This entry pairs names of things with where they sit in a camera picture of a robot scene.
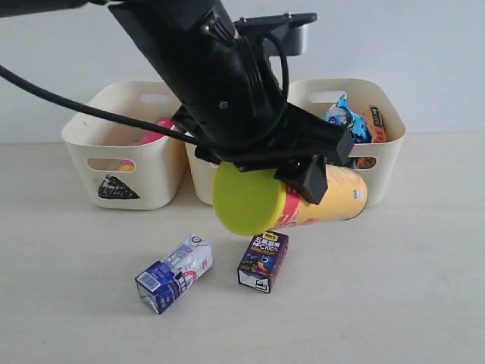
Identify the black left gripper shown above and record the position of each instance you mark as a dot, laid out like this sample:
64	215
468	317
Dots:
230	103

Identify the blue cookie snack bag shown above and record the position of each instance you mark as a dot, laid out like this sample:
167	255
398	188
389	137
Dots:
341	114

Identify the yellow Lays chips can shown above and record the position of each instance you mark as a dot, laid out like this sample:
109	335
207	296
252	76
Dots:
250	203

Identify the orange noodle packet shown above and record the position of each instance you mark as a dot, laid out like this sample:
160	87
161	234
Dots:
374	123

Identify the purple juice carton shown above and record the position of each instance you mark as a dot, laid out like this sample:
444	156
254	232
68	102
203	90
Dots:
261	262

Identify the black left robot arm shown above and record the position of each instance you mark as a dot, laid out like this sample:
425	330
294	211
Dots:
172	34

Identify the cream bin with circle mark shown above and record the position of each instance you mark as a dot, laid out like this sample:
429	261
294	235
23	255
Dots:
318	95

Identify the cream bin with square mark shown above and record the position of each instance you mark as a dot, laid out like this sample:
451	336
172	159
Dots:
202	175

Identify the cream bin with triangle mark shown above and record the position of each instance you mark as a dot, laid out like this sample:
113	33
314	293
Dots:
123	167

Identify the blue white milk carton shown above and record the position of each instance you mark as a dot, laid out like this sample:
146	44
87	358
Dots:
167	279

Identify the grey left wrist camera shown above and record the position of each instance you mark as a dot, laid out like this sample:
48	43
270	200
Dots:
290	28

